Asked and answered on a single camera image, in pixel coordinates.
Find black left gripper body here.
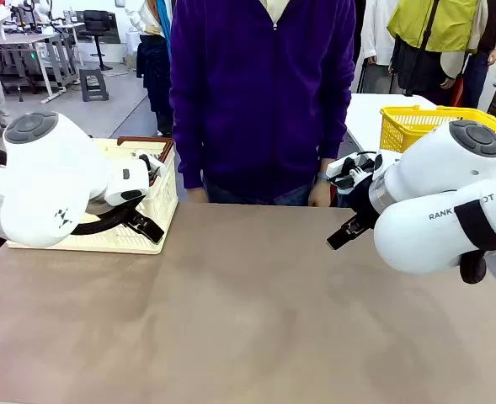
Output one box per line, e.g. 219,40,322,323
121,199,151,223

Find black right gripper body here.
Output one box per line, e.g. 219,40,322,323
347,178,381,231

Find person's left forearm purple sleeve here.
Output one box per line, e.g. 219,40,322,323
314,94,357,170

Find person's right forearm purple sleeve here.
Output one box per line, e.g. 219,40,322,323
171,100,209,191

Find cream shopping basket brown rim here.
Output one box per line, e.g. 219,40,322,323
7,136,179,256

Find yellow plastic shopping basket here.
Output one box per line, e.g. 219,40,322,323
380,104,496,155

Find person's left hand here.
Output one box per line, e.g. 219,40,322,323
307,158,338,208

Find white table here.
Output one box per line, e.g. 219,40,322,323
344,93,439,155

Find grey step stool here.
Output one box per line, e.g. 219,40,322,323
78,68,110,103

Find person in purple hoodie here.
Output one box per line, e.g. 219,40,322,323
169,0,357,207

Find mannequin in white garment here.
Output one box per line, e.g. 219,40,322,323
356,0,401,94

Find mannequin in dark top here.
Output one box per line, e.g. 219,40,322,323
461,0,496,111

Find mannequin in yellow-green jacket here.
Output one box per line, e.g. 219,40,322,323
387,0,491,96

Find white standing desk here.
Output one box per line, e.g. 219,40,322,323
0,32,71,104

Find black office chair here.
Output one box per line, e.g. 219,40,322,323
80,9,121,72

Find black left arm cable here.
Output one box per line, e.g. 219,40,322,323
69,201,133,237

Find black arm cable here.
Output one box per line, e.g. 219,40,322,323
459,250,488,284
69,201,133,237

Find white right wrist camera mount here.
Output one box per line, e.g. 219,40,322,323
325,151,384,189

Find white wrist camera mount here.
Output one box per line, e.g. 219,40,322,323
325,151,384,189
136,149,168,182

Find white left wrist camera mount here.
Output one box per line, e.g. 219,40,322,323
136,149,168,182

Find black strap on right arm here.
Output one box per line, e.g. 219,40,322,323
453,199,496,253

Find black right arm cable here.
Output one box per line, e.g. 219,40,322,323
459,250,488,284

